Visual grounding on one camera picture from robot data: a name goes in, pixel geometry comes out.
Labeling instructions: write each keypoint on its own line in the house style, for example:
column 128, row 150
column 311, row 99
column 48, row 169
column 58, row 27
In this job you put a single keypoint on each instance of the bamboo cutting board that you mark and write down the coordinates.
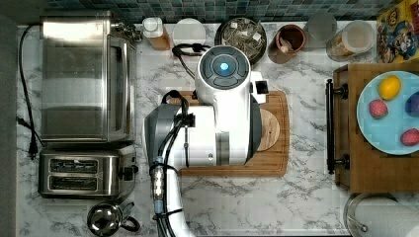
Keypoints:
column 270, row 163

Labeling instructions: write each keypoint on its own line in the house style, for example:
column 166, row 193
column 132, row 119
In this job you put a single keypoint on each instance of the stainless steel two-slot toaster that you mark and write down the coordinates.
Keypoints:
column 102, row 174

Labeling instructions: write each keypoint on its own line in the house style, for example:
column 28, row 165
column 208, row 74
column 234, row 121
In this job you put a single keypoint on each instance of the yellow lemon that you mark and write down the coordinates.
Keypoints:
column 389, row 87

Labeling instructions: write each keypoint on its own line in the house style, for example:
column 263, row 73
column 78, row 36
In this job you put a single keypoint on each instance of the shiny steel kettle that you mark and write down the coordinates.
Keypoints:
column 105, row 219

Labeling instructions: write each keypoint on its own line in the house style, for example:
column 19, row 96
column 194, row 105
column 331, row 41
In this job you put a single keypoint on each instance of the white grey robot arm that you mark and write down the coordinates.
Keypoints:
column 224, row 128

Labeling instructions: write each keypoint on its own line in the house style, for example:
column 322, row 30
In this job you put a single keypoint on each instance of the cereal box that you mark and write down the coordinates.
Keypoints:
column 397, row 33

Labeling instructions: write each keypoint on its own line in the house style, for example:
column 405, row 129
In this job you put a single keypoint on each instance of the purple fruit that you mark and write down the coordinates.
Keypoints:
column 412, row 105

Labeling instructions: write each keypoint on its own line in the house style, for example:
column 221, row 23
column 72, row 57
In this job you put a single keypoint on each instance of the light blue plate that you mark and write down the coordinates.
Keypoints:
column 384, row 133

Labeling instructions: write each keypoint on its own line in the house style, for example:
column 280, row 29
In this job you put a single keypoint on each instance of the clear cereal jar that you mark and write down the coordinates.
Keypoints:
column 356, row 38

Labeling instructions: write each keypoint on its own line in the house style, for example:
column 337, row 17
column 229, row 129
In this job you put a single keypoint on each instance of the brown wooden utensil cup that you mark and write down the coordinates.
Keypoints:
column 286, row 43

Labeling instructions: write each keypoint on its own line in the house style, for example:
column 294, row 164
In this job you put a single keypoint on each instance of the dark jar of tea bags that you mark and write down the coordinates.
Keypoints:
column 244, row 34

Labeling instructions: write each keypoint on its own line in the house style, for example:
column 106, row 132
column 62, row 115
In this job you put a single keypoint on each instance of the pink fruit at plate edge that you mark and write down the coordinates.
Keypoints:
column 410, row 137

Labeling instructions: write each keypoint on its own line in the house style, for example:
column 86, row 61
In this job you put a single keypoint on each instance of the stainless steel toaster oven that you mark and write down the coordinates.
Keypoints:
column 87, row 78

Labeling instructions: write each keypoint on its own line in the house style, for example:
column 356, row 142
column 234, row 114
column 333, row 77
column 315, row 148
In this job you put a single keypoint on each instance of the wooden drawer box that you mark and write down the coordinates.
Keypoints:
column 370, row 170

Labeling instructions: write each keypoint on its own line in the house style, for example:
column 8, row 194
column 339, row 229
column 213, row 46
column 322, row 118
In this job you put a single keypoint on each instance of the round wooden lid with knob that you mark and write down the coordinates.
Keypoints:
column 270, row 131

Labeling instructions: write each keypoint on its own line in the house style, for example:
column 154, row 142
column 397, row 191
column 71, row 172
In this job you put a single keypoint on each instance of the pink fruit near lemon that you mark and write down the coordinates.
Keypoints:
column 378, row 109

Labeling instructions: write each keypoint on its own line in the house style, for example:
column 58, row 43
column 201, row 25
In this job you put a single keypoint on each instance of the white red cup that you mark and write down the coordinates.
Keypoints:
column 189, row 31

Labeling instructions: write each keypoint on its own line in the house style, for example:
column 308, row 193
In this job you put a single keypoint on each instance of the paper towel roll on holder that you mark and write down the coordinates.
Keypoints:
column 367, row 215

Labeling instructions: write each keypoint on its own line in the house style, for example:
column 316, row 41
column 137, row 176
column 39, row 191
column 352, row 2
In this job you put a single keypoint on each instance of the frosted glass container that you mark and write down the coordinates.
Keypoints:
column 319, row 29

